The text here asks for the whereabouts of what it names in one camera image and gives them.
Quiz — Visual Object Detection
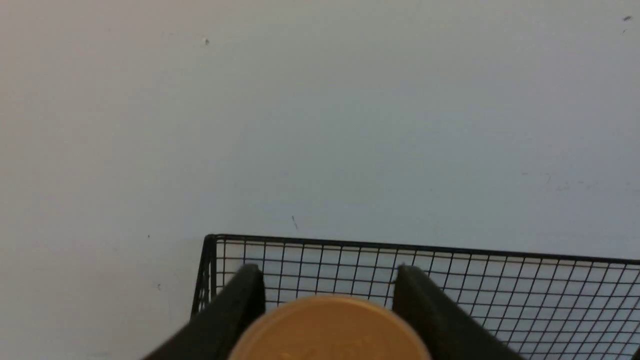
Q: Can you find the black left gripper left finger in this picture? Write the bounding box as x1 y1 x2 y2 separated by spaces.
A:
145 264 266 360

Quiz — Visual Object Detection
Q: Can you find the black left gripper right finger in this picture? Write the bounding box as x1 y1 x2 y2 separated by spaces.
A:
391 265 522 360

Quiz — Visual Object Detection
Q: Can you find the large cooking wine bottle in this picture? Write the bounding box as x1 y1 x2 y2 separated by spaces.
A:
229 296 432 360

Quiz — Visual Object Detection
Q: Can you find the black wire mesh shelf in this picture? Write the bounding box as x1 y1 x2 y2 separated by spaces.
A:
190 234 640 360

